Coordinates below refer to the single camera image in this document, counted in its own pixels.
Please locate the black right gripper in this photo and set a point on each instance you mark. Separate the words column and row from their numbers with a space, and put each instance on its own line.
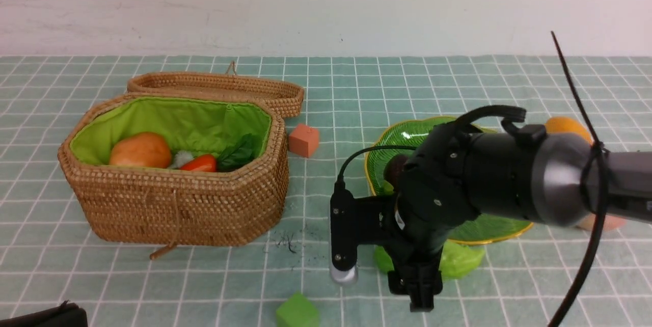
column 412, row 229

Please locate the green bitter gourd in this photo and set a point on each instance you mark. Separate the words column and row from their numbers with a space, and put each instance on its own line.
column 456, row 263

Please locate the orange carrot with leaves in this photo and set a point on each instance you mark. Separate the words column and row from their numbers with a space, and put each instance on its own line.
column 204, row 162

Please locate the orange mango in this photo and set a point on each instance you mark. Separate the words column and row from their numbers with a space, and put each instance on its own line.
column 563, row 124

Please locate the brown potato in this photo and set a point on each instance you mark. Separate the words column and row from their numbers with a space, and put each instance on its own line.
column 145, row 149

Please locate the purple mangosteen green cap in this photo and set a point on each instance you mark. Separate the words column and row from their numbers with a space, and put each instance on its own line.
column 392, row 172

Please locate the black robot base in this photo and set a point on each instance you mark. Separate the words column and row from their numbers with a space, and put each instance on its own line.
column 67, row 314

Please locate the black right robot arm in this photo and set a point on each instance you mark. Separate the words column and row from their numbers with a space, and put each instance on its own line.
column 459, row 173

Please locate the green leaf-shaped glass plate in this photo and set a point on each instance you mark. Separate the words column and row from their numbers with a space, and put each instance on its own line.
column 483, row 230

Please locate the green foam cube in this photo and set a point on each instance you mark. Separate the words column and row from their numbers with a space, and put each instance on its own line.
column 297, row 311

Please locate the orange foam cube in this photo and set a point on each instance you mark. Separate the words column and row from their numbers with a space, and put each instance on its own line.
column 303, row 140

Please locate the woven wicker basket lid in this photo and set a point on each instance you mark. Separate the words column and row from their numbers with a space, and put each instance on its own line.
column 285, row 99

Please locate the wooden basket toggle clasp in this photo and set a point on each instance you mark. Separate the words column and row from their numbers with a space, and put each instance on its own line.
column 163, row 251

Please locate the woven wicker basket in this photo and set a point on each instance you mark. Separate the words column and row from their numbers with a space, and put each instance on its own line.
column 231, row 207

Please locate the teal checkered tablecloth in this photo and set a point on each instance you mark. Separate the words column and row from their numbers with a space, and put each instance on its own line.
column 49, row 254

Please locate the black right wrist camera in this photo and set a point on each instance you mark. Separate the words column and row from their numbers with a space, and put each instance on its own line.
column 343, row 240

